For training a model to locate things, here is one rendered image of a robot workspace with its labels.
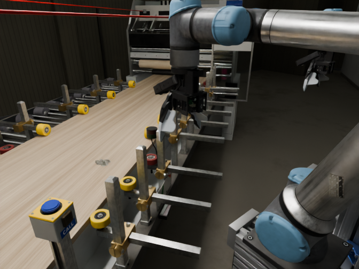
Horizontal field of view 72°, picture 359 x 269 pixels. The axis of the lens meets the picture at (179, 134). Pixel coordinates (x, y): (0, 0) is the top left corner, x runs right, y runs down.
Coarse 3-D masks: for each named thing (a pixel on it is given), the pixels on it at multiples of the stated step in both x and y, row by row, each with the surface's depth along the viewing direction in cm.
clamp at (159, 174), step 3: (168, 162) 145; (165, 168) 139; (156, 171) 139; (159, 171) 137; (162, 171) 137; (165, 171) 139; (156, 174) 137; (159, 174) 137; (162, 174) 136; (156, 177) 138; (159, 177) 138; (162, 177) 137
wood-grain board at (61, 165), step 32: (128, 96) 261; (160, 96) 261; (64, 128) 184; (96, 128) 184; (128, 128) 184; (0, 160) 142; (32, 160) 142; (64, 160) 142; (128, 160) 142; (0, 192) 115; (32, 192) 115; (64, 192) 115; (96, 192) 115; (0, 224) 97; (0, 256) 84; (32, 256) 84
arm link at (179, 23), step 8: (176, 0) 55; (184, 0) 55; (192, 0) 55; (176, 8) 56; (184, 8) 55; (192, 8) 55; (176, 16) 56; (184, 16) 55; (176, 24) 57; (184, 24) 55; (176, 32) 58; (184, 32) 56; (176, 40) 58; (184, 40) 58; (192, 40) 57; (176, 48) 59; (184, 48) 59; (192, 48) 59
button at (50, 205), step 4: (52, 200) 60; (56, 200) 60; (44, 204) 58; (48, 204) 58; (52, 204) 58; (56, 204) 58; (44, 208) 57; (48, 208) 57; (52, 208) 57; (56, 208) 58; (48, 212) 57
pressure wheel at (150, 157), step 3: (147, 156) 145; (150, 156) 143; (153, 156) 145; (156, 156) 144; (147, 159) 141; (150, 159) 141; (153, 159) 141; (156, 159) 142; (147, 162) 141; (150, 162) 141; (153, 162) 141; (156, 162) 143
